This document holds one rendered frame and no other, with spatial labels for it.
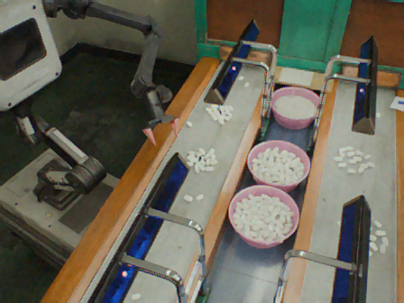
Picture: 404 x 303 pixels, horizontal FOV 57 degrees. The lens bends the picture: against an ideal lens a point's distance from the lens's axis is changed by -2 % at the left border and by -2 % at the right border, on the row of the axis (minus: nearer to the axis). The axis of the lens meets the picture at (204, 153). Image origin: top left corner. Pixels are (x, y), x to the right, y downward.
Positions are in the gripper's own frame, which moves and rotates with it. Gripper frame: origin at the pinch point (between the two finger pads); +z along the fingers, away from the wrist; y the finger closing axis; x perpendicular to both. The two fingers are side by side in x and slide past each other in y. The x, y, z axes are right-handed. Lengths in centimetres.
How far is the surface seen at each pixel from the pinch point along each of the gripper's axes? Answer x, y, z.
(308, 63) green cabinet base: -27, -97, -11
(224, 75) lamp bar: 9.8, -29.2, -16.8
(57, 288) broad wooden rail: 17, 56, 33
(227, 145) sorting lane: -10.8, -29.3, 13.2
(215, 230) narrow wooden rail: 20.8, -1.2, 36.1
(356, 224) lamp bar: 71, -24, 33
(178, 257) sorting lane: 20.9, 15.1, 39.4
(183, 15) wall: -152, -85, -80
